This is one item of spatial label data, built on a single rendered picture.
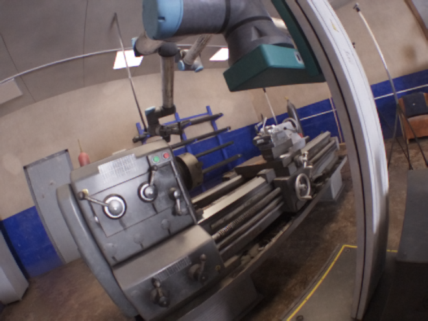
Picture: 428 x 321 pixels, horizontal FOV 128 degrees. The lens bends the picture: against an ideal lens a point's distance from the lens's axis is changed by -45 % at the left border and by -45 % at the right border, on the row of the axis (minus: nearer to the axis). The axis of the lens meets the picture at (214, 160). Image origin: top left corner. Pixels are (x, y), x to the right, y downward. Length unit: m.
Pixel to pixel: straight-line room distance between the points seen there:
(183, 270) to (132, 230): 0.31
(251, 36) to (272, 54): 0.07
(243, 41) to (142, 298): 1.02
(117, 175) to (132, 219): 0.22
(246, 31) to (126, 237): 0.93
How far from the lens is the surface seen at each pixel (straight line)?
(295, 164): 1.52
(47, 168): 4.33
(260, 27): 0.50
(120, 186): 0.92
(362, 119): 0.53
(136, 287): 0.93
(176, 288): 0.99
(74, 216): 0.95
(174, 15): 0.46
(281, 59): 0.46
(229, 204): 1.22
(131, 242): 0.98
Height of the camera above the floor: 1.22
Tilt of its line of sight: 5 degrees down
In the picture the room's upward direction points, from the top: 20 degrees counter-clockwise
